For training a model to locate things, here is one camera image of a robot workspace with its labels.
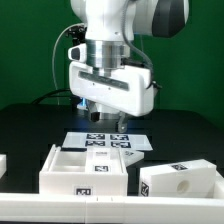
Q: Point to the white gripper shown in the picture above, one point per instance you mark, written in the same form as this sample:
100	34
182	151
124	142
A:
127	89

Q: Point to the white cabinet door panel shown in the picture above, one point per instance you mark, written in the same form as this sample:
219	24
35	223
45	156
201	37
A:
104	160

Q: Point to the white cabinet body box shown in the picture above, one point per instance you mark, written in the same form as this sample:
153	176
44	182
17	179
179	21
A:
64	173

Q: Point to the white small door panel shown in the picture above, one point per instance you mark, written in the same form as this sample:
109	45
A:
132	156

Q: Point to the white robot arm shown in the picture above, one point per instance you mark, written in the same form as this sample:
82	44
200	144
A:
110	29

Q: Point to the white cabinet top block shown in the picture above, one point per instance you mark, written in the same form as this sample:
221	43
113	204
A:
189	179

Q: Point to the white flat marker plate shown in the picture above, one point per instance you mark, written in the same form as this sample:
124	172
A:
123	141

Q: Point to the white block at left edge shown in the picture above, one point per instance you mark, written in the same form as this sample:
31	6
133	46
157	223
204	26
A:
3	166

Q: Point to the white front rail bar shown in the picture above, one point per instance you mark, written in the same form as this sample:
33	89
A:
38	208

